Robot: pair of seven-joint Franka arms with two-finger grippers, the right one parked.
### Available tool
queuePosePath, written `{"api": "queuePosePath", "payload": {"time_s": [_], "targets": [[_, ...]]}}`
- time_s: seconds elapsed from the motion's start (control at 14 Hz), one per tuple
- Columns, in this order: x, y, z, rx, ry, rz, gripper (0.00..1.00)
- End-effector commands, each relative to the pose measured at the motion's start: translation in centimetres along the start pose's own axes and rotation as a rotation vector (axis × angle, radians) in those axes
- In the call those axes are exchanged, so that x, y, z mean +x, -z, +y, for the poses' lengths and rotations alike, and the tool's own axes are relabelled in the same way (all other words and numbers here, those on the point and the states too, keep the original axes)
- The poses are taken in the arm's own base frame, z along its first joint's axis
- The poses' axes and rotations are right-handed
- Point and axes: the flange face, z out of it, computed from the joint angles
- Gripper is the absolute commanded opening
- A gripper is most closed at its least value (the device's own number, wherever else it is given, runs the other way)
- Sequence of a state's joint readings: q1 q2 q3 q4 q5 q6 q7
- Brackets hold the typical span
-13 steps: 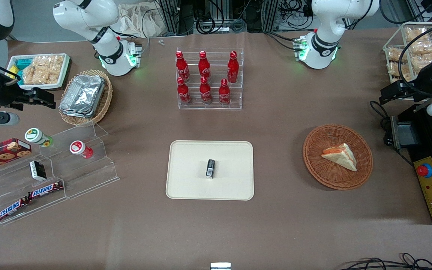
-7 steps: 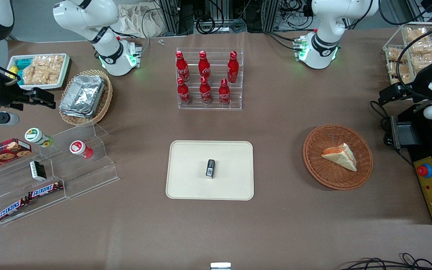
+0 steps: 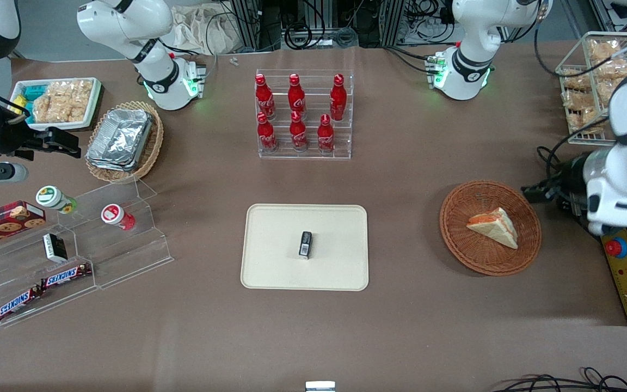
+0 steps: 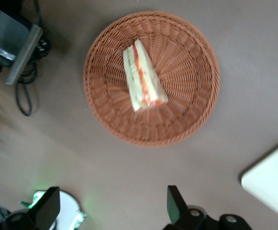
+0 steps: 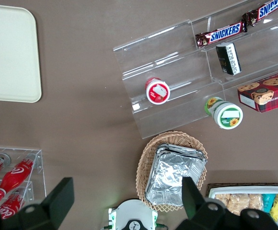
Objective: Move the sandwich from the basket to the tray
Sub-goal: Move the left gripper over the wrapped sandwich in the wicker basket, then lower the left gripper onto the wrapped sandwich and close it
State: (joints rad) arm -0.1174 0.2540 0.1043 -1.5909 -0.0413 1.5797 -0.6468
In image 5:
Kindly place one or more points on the teal snack pack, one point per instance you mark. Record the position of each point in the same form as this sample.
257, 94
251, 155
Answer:
268, 202

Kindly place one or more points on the beige rice cracker pack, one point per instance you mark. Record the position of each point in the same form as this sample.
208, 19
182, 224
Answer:
256, 201
238, 202
222, 200

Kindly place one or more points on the red tartan cookie box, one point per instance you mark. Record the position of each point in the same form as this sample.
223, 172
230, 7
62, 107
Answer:
268, 93

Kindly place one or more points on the clear acrylic stepped display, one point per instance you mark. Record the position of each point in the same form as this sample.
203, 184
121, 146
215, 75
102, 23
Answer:
177, 64

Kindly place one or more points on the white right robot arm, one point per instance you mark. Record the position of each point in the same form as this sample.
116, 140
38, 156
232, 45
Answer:
132, 213

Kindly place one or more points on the white rectangular snack container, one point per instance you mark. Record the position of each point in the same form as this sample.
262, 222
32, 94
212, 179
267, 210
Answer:
248, 190

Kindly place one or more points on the cream plastic tray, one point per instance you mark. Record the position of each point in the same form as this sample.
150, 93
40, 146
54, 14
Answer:
9, 55

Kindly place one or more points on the green sunflower yogurt cup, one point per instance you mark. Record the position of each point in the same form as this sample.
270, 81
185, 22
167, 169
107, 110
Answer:
227, 115

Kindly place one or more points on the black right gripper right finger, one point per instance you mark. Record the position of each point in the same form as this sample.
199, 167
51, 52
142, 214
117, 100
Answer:
193, 203

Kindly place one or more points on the red strawberry yogurt cup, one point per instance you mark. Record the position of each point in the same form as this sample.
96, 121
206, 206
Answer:
158, 92

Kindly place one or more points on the stacked aluminium foil containers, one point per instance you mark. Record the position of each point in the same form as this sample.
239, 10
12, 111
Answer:
170, 172

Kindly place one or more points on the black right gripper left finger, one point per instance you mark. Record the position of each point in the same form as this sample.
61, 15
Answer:
57, 198

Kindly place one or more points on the black box with white label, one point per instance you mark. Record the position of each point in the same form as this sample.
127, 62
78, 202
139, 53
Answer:
228, 58

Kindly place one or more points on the Snickers chocolate bar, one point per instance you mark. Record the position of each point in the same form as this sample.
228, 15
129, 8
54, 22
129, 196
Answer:
268, 10
225, 33

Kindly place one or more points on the oval light wicker basket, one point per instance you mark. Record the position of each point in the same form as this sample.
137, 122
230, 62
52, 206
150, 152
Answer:
144, 167

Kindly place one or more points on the clear acrylic bottle rack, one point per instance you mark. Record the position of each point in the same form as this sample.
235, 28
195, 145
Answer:
39, 167

